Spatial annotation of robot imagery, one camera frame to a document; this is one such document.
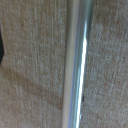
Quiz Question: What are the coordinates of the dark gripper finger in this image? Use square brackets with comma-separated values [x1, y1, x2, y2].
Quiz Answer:
[0, 31, 5, 66]

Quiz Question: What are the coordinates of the brown drawer with silver handle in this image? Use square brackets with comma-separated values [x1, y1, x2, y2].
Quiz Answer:
[0, 0, 128, 128]

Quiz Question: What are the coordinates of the silver bar drawer handle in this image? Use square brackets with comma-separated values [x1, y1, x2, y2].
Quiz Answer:
[61, 0, 97, 128]

